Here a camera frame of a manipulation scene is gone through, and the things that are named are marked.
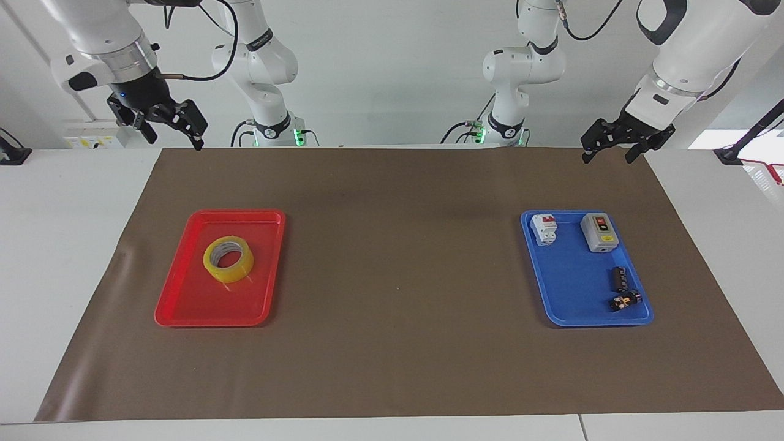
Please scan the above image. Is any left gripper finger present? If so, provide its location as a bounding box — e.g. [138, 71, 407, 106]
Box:
[580, 118, 627, 165]
[624, 140, 660, 164]

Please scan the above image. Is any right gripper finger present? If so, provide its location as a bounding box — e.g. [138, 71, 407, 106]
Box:
[107, 94, 158, 145]
[149, 99, 209, 151]

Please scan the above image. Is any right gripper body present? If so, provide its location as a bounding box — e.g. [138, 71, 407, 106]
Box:
[109, 66, 175, 115]

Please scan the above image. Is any black stand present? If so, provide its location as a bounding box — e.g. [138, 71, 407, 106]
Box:
[0, 127, 32, 167]
[714, 98, 784, 167]

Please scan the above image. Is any black cable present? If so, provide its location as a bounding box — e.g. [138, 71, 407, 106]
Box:
[160, 0, 240, 83]
[230, 119, 255, 148]
[440, 92, 497, 146]
[556, 0, 625, 42]

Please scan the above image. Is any white wall socket box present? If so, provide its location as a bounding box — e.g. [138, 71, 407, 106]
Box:
[63, 120, 133, 150]

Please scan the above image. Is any red plastic tray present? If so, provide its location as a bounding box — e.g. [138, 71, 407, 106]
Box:
[154, 209, 287, 328]

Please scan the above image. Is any black battery with orange label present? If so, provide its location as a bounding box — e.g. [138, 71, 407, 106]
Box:
[609, 289, 642, 312]

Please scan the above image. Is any white circuit breaker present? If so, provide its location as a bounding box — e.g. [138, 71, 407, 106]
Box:
[530, 213, 559, 247]

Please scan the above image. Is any blue plastic tray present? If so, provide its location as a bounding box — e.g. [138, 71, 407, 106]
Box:
[520, 209, 655, 328]

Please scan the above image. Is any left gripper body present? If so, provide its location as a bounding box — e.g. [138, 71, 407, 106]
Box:
[616, 108, 676, 149]

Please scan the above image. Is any grey switch box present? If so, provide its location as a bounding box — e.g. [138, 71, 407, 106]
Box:
[580, 213, 617, 254]

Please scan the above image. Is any yellow tape roll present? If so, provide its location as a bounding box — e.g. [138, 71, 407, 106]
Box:
[203, 235, 255, 284]

